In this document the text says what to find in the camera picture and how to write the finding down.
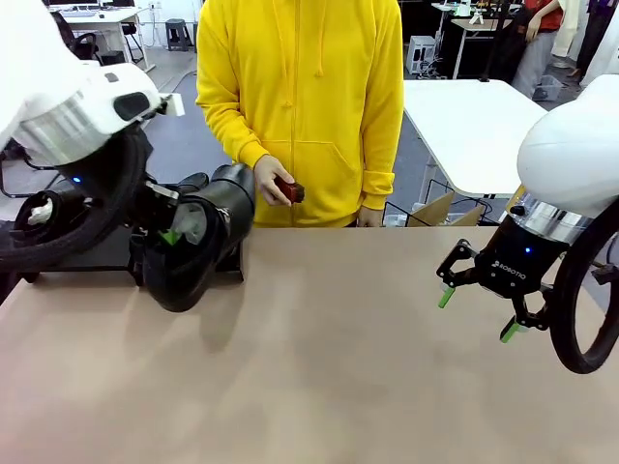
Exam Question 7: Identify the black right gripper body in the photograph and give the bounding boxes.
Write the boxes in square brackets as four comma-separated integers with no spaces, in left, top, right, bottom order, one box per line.
[476,217,571,300]

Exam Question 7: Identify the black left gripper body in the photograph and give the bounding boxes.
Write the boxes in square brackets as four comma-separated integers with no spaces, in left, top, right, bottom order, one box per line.
[55,143,147,229]

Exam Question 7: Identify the left forearm yellow sleeve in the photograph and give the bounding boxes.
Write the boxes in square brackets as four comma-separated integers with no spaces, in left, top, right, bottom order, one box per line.
[360,101,405,213]

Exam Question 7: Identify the right forearm yellow sleeve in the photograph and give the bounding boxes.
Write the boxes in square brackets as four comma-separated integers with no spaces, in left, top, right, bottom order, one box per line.
[195,91,271,168]

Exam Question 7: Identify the black metal shoe stand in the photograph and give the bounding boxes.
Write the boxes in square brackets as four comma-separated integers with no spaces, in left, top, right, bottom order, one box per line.
[14,231,141,286]
[128,226,246,286]

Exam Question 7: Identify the person's right hand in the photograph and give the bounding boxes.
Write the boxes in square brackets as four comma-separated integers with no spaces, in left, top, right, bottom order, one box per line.
[253,153,295,208]

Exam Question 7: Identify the cardboard box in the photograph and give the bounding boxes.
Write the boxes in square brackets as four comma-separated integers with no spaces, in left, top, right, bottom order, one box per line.
[409,190,486,227]

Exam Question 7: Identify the white table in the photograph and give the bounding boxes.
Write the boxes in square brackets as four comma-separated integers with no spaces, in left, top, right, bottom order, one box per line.
[402,79,550,198]

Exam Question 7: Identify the black object beside table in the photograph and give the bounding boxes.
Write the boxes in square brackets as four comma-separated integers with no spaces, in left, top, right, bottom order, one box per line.
[0,270,23,304]

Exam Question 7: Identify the black mesh office chair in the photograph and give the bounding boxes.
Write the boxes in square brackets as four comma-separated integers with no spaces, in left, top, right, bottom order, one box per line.
[50,12,98,64]

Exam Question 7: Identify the white office desk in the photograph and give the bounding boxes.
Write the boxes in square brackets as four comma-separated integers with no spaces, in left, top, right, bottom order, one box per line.
[47,5,152,67]

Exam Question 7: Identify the grey stool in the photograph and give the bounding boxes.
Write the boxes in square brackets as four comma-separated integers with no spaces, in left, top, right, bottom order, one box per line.
[165,17,190,52]

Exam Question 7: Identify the grey plastic bin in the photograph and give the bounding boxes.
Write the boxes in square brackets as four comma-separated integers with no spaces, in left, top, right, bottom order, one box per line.
[531,74,565,102]

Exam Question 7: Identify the person in yellow hoodie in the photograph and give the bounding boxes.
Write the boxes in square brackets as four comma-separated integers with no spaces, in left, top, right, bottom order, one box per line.
[195,0,405,228]

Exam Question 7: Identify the mannequin red top grey pants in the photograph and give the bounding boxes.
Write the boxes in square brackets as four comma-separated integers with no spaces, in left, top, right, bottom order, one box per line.
[512,0,565,98]

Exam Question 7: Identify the black hanging garment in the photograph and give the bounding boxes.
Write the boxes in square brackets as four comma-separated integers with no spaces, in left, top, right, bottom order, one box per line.
[487,0,531,83]

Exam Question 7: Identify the white computer case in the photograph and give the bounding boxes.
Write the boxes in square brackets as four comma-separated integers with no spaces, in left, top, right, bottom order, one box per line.
[408,34,439,76]

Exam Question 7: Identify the wooden top desk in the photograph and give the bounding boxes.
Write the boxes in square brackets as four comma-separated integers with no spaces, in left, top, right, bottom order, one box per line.
[449,16,514,81]

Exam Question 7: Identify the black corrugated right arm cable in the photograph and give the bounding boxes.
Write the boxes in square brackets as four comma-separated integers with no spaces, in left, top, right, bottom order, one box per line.
[549,197,619,376]

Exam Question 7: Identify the black wire rack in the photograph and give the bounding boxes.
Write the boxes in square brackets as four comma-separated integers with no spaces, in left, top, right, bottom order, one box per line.
[383,178,458,228]

